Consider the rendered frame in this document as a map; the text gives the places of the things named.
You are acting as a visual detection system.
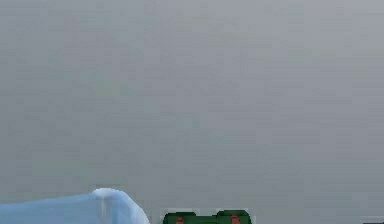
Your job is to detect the green object with red marks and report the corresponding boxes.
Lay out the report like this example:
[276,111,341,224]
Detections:
[162,209,253,224]

